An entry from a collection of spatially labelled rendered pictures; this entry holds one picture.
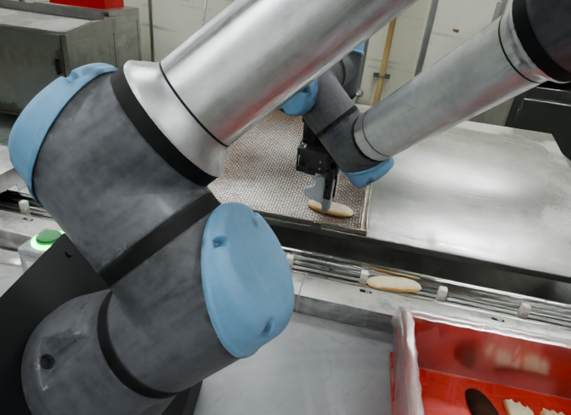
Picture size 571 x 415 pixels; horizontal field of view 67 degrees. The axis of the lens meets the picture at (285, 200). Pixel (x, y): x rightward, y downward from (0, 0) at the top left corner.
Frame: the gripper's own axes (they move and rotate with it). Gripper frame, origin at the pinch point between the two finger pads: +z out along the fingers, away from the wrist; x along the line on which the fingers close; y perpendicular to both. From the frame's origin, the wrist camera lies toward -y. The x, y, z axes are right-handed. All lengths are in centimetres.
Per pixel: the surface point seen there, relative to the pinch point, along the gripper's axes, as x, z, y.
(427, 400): 35.2, 2.6, -22.8
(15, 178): 17, 0, 65
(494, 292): 10.3, 3.3, -33.4
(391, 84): -341, 112, 5
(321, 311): 25.1, 3.4, -4.8
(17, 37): -161, 51, 254
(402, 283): 14.5, 2.8, -17.2
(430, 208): -8.6, 2.1, -20.8
